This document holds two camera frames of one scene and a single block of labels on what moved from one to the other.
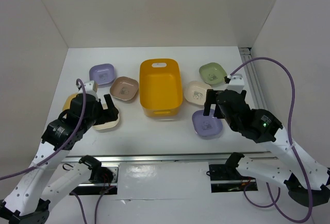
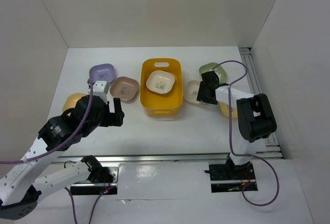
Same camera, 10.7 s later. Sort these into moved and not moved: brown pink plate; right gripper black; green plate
Moved: right gripper black
Not moved: brown pink plate; green plate
